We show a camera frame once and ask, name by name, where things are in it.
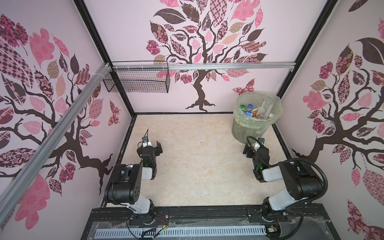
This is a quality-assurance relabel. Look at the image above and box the orange tea bottle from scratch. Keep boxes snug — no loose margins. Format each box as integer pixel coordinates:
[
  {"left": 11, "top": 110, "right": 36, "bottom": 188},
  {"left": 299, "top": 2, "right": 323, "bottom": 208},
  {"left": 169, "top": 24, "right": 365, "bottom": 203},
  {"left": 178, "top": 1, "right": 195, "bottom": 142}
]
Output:
[{"left": 251, "top": 109, "right": 259, "bottom": 118}]

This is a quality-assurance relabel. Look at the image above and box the green Sprite bottle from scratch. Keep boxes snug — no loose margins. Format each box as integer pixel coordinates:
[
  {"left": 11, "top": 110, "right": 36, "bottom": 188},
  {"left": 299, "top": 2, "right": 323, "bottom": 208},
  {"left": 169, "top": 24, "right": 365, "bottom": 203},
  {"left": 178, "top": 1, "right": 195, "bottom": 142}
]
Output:
[{"left": 239, "top": 105, "right": 248, "bottom": 112}]

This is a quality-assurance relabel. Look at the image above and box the clear Pepsi bottle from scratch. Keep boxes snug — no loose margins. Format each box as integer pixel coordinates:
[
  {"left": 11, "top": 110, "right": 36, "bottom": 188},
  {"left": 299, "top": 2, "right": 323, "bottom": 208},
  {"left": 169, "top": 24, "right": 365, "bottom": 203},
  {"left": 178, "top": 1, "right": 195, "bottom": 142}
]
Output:
[{"left": 244, "top": 104, "right": 254, "bottom": 117}]

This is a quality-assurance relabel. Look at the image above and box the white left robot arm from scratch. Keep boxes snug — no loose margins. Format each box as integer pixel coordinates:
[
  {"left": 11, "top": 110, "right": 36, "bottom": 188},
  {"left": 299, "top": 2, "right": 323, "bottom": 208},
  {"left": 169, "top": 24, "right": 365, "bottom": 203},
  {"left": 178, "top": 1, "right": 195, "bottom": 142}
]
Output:
[{"left": 104, "top": 141, "right": 163, "bottom": 217}]

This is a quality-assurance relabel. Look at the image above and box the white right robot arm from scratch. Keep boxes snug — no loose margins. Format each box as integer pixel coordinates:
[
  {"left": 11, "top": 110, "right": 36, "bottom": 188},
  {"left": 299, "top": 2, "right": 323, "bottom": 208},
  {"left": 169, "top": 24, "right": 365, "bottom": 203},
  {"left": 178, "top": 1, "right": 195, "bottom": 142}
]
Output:
[{"left": 243, "top": 143, "right": 329, "bottom": 215}]

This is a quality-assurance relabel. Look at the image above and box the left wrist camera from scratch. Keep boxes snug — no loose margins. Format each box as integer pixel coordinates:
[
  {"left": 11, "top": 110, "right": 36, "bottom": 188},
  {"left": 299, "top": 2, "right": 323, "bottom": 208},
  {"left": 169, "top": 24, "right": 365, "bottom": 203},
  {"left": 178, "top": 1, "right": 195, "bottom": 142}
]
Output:
[{"left": 142, "top": 136, "right": 153, "bottom": 148}]

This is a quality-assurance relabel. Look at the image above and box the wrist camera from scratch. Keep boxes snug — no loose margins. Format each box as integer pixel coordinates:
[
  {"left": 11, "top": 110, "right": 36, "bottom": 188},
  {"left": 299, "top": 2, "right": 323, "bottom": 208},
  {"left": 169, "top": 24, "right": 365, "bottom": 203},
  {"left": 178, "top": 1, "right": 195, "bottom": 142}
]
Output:
[
  {"left": 142, "top": 136, "right": 153, "bottom": 148},
  {"left": 255, "top": 138, "right": 265, "bottom": 150}
]

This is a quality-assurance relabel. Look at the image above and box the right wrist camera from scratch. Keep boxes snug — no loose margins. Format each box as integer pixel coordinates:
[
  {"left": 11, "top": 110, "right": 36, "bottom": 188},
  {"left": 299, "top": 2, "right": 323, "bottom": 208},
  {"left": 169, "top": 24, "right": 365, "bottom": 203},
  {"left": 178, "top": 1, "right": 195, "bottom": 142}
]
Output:
[{"left": 255, "top": 138, "right": 265, "bottom": 150}]

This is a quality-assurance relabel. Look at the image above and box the wire mesh waste bin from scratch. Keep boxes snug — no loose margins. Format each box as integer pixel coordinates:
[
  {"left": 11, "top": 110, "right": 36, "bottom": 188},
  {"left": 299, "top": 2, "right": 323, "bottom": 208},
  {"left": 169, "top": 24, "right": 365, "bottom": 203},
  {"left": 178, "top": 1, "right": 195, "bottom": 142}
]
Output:
[{"left": 231, "top": 91, "right": 283, "bottom": 145}]

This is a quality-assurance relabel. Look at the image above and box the black corrugated cable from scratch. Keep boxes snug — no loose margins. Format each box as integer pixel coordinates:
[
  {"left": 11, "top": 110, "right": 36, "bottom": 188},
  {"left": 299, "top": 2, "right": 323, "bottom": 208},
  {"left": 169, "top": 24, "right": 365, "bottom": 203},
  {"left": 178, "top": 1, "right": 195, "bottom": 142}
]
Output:
[{"left": 245, "top": 135, "right": 329, "bottom": 208}]

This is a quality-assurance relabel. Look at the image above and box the black wire wall basket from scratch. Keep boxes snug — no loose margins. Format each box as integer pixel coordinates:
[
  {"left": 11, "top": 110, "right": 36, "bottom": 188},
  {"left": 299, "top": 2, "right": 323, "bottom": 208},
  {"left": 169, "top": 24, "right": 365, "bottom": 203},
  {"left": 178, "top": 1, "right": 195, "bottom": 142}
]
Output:
[{"left": 103, "top": 60, "right": 171, "bottom": 93}]

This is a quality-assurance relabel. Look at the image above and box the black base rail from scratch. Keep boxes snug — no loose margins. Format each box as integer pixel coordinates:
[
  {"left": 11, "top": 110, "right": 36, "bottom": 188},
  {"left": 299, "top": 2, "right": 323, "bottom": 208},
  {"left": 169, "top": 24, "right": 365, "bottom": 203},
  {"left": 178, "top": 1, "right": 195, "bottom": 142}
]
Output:
[{"left": 87, "top": 204, "right": 330, "bottom": 226}]

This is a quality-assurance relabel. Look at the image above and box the white slotted cable duct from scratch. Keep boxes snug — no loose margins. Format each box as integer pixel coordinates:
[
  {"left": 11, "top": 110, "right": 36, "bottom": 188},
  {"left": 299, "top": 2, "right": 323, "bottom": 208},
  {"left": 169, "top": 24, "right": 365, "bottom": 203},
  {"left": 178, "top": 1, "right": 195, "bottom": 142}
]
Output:
[{"left": 94, "top": 226, "right": 267, "bottom": 240}]

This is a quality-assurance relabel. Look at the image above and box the aluminium left wall rail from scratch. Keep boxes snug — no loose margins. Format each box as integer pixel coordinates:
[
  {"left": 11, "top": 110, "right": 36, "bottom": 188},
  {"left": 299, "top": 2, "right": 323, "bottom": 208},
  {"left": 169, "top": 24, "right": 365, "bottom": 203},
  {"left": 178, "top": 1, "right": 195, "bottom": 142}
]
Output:
[{"left": 1, "top": 63, "right": 110, "bottom": 224}]

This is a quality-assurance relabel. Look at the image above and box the aluminium wall rail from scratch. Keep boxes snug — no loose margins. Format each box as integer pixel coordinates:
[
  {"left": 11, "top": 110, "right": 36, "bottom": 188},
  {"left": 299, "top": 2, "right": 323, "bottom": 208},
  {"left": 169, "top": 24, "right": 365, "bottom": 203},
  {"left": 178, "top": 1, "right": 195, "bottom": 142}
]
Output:
[
  {"left": 113, "top": 62, "right": 296, "bottom": 71},
  {"left": 1, "top": 63, "right": 110, "bottom": 224}
]

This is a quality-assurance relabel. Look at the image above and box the black frame rail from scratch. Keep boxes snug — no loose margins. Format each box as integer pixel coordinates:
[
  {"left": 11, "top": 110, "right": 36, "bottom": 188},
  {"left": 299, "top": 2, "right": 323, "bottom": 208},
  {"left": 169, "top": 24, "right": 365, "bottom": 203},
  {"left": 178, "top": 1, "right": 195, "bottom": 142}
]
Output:
[{"left": 277, "top": 0, "right": 339, "bottom": 99}]

